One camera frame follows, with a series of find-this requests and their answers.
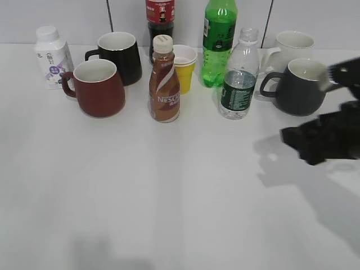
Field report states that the black ceramic mug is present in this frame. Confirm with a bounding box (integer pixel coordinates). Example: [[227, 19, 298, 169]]
[[84, 32, 142, 86]]

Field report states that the red ceramic mug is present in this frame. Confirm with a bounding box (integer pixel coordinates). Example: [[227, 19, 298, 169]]
[[61, 59, 125, 118]]

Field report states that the clear water bottle green label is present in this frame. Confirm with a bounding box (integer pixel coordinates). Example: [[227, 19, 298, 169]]
[[218, 28, 260, 120]]

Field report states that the dark cola bottle red label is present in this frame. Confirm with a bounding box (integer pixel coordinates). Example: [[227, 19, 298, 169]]
[[145, 0, 175, 64]]

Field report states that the green soda bottle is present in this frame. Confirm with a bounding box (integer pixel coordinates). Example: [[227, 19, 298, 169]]
[[201, 0, 238, 88]]

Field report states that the white ceramic mug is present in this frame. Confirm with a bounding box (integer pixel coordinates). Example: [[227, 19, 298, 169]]
[[260, 30, 315, 74]]

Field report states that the dark grey ceramic mug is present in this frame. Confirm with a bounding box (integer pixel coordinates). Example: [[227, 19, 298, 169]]
[[259, 58, 326, 116]]

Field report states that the brown Nescafe coffee bottle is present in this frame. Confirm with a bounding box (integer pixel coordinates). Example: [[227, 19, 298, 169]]
[[149, 35, 181, 123]]

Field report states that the yellow paper cup stack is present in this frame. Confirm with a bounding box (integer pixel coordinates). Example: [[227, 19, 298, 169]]
[[173, 44, 197, 95]]

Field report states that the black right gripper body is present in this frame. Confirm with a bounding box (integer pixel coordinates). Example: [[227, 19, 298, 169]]
[[280, 57, 359, 165]]

